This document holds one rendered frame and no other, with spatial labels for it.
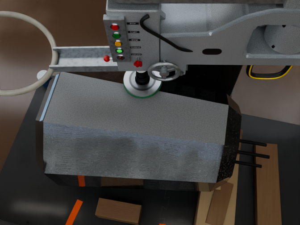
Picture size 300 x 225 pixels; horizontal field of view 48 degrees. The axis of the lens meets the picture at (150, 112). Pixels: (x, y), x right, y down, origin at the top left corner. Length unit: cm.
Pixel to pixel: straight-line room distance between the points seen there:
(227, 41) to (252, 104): 146
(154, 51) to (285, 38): 54
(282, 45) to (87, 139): 109
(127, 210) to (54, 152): 70
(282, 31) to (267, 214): 140
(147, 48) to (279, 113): 166
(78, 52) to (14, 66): 145
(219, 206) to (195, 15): 132
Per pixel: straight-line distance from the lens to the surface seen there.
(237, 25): 137
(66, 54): 183
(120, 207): 238
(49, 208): 261
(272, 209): 252
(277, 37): 153
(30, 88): 171
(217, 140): 179
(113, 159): 188
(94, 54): 178
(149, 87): 185
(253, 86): 293
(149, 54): 148
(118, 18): 129
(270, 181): 256
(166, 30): 141
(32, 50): 324
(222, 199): 232
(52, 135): 193
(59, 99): 195
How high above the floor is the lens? 247
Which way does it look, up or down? 65 degrees down
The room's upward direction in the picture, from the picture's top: 4 degrees counter-clockwise
